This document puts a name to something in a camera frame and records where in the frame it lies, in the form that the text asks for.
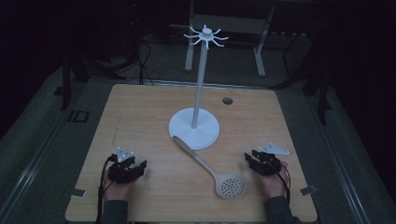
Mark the white table frame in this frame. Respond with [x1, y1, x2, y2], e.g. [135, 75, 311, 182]
[184, 0, 276, 78]

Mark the person's right hand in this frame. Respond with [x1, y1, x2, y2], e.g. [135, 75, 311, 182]
[259, 161, 290, 199]

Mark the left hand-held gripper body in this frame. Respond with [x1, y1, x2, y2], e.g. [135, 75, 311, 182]
[106, 146, 142, 185]

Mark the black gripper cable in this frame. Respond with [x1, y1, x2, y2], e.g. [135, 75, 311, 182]
[271, 161, 292, 207]
[94, 154, 117, 224]

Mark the grey tape strip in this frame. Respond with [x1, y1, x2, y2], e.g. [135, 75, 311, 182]
[300, 185, 318, 197]
[70, 188, 87, 199]

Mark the black floor socket box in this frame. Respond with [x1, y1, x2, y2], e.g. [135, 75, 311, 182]
[67, 109, 91, 123]

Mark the person's left hand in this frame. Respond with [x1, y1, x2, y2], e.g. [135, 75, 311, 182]
[102, 169, 138, 203]

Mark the black metal stand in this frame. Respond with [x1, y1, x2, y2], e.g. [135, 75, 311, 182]
[270, 24, 335, 125]
[52, 52, 94, 112]

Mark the grey slotted spoon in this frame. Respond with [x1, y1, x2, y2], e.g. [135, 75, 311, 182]
[172, 135, 248, 201]

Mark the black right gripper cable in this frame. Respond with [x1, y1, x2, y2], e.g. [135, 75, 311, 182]
[271, 161, 292, 207]

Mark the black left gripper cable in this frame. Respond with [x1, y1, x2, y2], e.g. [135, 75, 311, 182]
[94, 154, 117, 224]

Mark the white hook stand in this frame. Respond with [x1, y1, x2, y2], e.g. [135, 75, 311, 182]
[168, 24, 230, 150]

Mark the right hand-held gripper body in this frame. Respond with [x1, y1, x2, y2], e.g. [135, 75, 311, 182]
[252, 142, 290, 177]

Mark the black floor cable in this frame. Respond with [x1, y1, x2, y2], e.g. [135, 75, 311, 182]
[124, 18, 163, 86]

